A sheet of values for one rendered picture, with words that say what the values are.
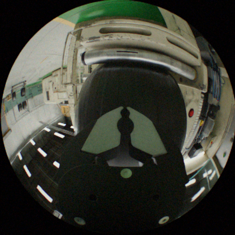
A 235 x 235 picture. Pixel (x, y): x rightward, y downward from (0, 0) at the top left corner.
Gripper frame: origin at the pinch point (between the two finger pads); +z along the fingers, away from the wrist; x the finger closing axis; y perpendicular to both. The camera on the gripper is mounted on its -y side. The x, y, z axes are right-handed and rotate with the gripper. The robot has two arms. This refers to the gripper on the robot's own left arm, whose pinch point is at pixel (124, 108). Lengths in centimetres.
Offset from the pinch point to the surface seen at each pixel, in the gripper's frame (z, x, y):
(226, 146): -11, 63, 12
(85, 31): 8.4, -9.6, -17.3
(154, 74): 8.2, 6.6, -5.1
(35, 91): 571, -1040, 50
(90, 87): 4.7, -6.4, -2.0
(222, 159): -15, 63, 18
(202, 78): 7.1, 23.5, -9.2
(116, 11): 73, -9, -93
